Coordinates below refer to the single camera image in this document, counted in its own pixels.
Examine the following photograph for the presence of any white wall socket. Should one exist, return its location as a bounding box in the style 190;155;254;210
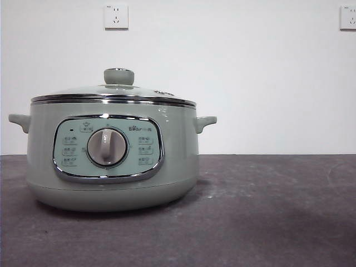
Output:
339;5;356;31
104;3;130;31

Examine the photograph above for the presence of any glass lid with green knob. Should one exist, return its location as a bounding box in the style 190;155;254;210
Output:
31;67;196;108

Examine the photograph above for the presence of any pale green electric cooking pot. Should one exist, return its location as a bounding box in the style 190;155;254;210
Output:
8;100;218;213

